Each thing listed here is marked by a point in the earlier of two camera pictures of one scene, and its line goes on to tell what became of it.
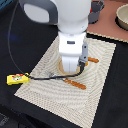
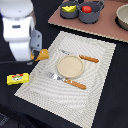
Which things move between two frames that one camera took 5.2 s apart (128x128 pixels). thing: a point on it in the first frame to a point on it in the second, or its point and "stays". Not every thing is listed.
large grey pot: [96, 7] stays
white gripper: [73, 50] to [20, 36]
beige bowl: [121, 18] stays
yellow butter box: [13, 79] stays
